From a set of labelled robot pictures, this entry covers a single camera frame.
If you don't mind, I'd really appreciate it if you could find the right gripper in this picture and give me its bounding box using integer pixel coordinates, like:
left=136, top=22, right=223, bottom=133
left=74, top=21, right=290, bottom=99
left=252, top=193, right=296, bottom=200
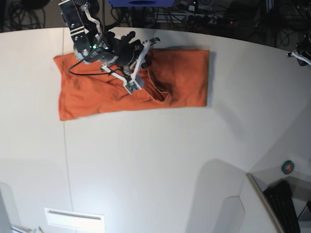
left=59, top=0, right=140, bottom=64

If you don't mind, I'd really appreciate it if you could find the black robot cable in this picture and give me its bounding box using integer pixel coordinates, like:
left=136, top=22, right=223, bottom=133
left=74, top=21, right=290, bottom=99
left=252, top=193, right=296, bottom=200
left=68, top=0, right=122, bottom=76

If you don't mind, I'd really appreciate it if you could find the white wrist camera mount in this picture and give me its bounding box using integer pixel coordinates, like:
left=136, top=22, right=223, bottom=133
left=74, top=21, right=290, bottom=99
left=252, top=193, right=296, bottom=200
left=100, top=37, right=160, bottom=94
left=286, top=50, right=311, bottom=67

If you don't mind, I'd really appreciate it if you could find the blue bin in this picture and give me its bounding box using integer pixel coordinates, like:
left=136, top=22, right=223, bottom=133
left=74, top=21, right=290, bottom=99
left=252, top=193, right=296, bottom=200
left=109, top=0, right=180, bottom=7

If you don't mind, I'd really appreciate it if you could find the white paper box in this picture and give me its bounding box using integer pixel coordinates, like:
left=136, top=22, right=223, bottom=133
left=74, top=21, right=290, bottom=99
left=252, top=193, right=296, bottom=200
left=44, top=208, right=105, bottom=233

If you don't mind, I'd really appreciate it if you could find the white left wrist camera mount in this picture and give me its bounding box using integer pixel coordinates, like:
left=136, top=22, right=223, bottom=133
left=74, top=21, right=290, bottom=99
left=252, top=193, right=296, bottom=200
left=286, top=50, right=311, bottom=67

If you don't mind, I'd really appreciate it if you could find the black keyboard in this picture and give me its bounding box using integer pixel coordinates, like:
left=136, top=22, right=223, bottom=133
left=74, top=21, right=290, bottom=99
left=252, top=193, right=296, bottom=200
left=263, top=187, right=301, bottom=233

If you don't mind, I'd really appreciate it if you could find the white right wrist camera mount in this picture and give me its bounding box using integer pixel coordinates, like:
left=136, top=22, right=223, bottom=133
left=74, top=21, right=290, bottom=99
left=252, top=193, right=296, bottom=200
left=100, top=37, right=160, bottom=94

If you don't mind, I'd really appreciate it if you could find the orange t-shirt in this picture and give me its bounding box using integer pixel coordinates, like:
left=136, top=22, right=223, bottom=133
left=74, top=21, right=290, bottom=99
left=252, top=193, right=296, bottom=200
left=53, top=49, right=209, bottom=121

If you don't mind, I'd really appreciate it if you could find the green tape roll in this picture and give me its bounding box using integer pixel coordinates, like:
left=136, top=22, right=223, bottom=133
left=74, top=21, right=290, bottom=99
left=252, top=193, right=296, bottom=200
left=281, top=160, right=294, bottom=175

